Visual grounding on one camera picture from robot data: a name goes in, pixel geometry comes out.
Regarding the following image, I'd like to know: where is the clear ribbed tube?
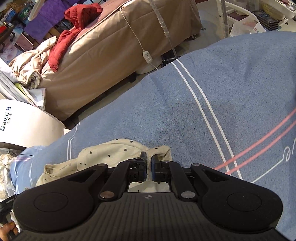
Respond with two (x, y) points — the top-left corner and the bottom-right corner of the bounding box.
(149, 0), (178, 58)

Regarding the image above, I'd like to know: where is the red puffer jacket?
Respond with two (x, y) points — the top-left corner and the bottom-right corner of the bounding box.
(48, 3), (103, 72)

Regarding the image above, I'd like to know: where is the cream crumpled quilt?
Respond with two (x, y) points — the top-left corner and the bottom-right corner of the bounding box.
(8, 36), (57, 90)

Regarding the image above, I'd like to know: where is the blue striped blanket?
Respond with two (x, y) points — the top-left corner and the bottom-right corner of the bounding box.
(9, 31), (296, 241)

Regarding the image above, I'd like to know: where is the purple cloth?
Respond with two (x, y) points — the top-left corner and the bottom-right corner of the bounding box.
(24, 0), (67, 37)

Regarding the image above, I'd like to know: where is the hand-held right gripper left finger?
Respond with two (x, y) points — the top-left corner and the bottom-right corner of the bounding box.
(67, 151), (149, 201)

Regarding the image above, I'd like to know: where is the white metal rack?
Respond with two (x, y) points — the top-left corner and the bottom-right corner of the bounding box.
(216, 0), (289, 39)

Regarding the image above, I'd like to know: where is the cream polka dot garment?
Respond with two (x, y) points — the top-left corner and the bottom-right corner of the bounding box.
(36, 138), (173, 194)

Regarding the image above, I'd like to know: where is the stack of dark books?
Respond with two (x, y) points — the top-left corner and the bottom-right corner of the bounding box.
(251, 9), (280, 30)

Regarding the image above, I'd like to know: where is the beige covered bed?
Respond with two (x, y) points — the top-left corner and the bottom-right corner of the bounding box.
(37, 0), (201, 121)

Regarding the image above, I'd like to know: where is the person's left hand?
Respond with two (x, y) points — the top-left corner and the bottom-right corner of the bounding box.
(0, 222), (19, 239)

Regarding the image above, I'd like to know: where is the white cable with switch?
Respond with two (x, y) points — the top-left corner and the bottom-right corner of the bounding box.
(119, 7), (160, 71)

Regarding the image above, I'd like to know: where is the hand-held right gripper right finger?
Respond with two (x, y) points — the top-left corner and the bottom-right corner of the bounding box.
(151, 154), (232, 200)

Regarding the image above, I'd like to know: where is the crumpled silver foil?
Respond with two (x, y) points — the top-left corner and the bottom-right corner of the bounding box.
(0, 154), (15, 195)

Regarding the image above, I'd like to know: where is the white plastic bag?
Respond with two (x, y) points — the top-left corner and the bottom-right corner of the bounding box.
(230, 14), (267, 36)

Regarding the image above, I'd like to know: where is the white David B bag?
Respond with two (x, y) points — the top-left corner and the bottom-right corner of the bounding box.
(0, 99), (66, 149)

